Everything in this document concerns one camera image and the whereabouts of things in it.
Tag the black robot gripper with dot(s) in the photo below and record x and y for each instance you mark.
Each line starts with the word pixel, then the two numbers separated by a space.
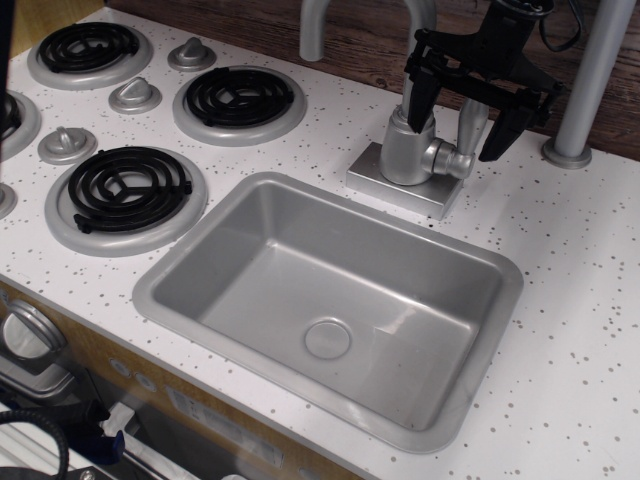
pixel 488 66

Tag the silver faucet lever handle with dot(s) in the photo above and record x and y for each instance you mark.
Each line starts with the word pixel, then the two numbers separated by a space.
pixel 457 160

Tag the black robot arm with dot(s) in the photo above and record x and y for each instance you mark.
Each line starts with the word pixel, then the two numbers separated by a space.
pixel 520 7

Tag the silver toy faucet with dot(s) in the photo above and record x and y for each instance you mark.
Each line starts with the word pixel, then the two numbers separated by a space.
pixel 401 171

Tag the grey support pole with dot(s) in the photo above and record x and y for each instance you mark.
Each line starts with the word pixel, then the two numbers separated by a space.
pixel 569 148

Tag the grey plastic sink basin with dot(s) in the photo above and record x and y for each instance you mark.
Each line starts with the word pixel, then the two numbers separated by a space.
pixel 386 325

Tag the back right stove burner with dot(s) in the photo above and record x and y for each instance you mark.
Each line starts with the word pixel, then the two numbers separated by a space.
pixel 239 106

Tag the stove burner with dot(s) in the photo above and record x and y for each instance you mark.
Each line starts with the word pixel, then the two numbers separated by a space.
pixel 126 201
pixel 239 106
pixel 20 124
pixel 90 55

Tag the silver stove knob rear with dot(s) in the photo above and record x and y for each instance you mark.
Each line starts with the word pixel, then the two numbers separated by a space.
pixel 192 56

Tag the silver stove knob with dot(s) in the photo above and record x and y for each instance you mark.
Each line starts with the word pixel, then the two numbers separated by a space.
pixel 192 56
pixel 65 146
pixel 135 97

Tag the silver stove knob middle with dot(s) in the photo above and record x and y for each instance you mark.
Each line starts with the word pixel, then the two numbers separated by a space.
pixel 135 97

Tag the front right stove burner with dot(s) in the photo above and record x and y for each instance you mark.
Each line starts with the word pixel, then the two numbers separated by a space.
pixel 126 201

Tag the back left stove burner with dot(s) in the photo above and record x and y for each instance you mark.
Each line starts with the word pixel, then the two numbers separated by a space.
pixel 90 55

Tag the silver stove knob front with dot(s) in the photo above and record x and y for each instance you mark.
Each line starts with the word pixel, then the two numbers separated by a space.
pixel 65 146

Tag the front left stove burner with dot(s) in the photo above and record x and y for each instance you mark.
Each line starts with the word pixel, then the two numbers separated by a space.
pixel 20 124

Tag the silver stove knob edge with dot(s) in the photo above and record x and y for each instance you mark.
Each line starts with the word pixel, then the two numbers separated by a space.
pixel 8 200

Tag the blue clamp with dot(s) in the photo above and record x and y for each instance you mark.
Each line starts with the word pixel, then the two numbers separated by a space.
pixel 110 449

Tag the dark blurry foreground post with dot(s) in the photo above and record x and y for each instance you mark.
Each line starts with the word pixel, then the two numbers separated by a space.
pixel 7 22

